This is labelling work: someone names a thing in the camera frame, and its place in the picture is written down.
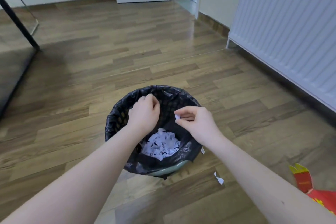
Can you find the person's left hand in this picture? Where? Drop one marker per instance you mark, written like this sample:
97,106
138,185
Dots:
145,116

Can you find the person's right hand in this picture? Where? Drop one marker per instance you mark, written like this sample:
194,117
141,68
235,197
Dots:
202,126

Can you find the white paper scraps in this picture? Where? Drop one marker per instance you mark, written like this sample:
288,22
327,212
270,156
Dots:
162,145

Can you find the bin with black liner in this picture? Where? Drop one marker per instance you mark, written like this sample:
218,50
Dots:
170,170

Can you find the red paper box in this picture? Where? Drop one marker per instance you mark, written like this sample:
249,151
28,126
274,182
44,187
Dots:
304,181

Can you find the person's right forearm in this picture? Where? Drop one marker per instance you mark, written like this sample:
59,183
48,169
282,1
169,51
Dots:
262,187

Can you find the person's left forearm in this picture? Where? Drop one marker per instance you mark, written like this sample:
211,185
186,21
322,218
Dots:
78,179

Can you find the white ribbed radiator panel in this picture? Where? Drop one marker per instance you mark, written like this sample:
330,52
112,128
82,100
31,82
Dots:
288,21

